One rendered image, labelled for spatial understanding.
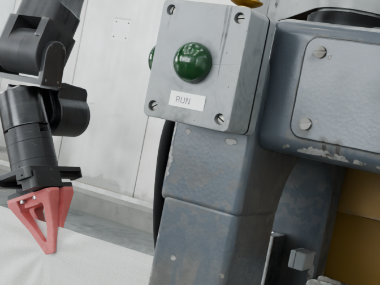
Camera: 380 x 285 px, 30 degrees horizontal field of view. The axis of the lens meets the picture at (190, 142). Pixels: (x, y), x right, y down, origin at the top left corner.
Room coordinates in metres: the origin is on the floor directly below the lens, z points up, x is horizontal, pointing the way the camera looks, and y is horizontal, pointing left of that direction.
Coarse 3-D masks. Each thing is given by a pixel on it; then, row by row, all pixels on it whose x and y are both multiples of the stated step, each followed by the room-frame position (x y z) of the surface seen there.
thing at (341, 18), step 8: (312, 16) 0.66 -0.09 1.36; (320, 16) 0.65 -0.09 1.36; (328, 16) 0.65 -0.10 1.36; (336, 16) 0.64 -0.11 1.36; (344, 16) 0.64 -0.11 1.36; (352, 16) 0.63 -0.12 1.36; (360, 16) 0.64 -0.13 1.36; (368, 16) 0.64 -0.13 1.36; (344, 24) 0.64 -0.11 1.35; (352, 24) 0.63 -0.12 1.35; (360, 24) 0.63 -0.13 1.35; (368, 24) 0.63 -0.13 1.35; (376, 24) 0.63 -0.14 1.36
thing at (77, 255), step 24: (0, 216) 0.89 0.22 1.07; (0, 240) 0.88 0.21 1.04; (24, 240) 0.86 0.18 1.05; (72, 240) 0.83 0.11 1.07; (96, 240) 0.81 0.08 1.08; (0, 264) 0.88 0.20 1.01; (24, 264) 0.86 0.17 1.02; (48, 264) 0.84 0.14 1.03; (72, 264) 0.82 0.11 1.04; (96, 264) 0.81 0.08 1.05; (120, 264) 0.79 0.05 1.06; (144, 264) 0.78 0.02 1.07
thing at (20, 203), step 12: (24, 192) 0.84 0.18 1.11; (36, 192) 0.83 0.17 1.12; (48, 192) 0.82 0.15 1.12; (12, 204) 0.84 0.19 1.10; (24, 204) 0.85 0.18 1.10; (36, 204) 0.84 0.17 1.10; (48, 204) 0.82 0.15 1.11; (24, 216) 0.84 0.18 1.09; (48, 216) 0.83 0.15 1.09; (36, 228) 0.84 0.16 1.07; (48, 228) 0.83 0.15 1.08; (36, 240) 0.84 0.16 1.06; (48, 240) 0.83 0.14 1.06; (48, 252) 0.84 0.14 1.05
